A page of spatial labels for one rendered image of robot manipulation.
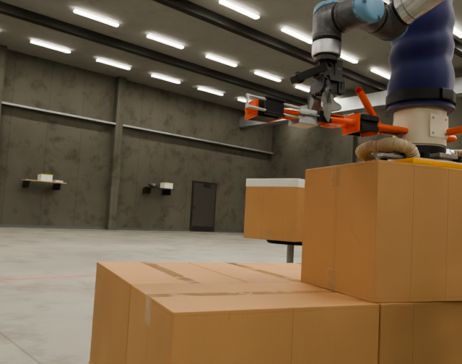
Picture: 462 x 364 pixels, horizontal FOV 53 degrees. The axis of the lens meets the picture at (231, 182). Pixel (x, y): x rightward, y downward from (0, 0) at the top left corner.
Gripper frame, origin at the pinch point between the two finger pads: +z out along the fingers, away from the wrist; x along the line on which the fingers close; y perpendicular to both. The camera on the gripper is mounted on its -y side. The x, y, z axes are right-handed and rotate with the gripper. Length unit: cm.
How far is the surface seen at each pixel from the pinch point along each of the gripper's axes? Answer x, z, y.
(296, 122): -1.3, 1.9, -8.4
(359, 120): -3.6, -1.2, 13.0
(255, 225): 160, 35, 59
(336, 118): -2.6, -1.0, 4.8
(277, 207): 146, 23, 67
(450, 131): -9.6, -0.5, 44.8
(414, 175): -16.3, 16.2, 23.2
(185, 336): -19, 58, -45
